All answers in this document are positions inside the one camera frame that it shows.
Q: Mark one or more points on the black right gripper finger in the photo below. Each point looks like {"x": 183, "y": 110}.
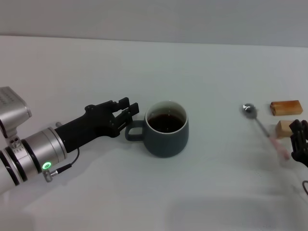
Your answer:
{"x": 295, "y": 130}
{"x": 305, "y": 131}

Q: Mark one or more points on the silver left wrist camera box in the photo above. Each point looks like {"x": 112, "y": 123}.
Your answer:
{"x": 12, "y": 108}

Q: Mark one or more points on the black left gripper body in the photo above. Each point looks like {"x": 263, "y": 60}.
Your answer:
{"x": 89, "y": 126}

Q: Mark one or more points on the stained wooden block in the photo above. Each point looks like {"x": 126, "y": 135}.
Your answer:
{"x": 286, "y": 108}

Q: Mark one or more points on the dark grey ceramic coffee cup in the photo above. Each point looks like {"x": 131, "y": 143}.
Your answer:
{"x": 166, "y": 144}

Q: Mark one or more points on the plain light wooden block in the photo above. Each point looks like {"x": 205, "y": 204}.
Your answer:
{"x": 282, "y": 130}

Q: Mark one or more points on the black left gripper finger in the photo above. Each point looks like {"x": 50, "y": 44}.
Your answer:
{"x": 132, "y": 110}
{"x": 123, "y": 103}

